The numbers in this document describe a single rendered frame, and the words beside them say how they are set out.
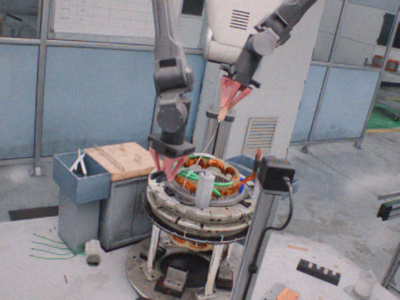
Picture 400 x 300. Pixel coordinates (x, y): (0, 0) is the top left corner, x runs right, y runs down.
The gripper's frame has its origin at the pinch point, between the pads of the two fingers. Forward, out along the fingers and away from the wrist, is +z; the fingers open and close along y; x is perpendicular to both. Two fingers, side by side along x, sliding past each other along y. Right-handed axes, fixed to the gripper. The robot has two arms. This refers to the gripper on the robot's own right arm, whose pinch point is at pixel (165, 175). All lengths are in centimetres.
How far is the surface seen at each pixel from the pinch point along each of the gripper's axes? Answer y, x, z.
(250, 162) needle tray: -8, 55, 11
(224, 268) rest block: 9.6, 23.5, 32.8
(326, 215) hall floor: -30, 254, 111
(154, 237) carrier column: -4.7, 5.6, 22.8
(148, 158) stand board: -25.5, 20.6, 10.1
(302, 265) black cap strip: 24, 51, 36
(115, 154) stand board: -33.0, 13.2, 10.3
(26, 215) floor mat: -160, 56, 114
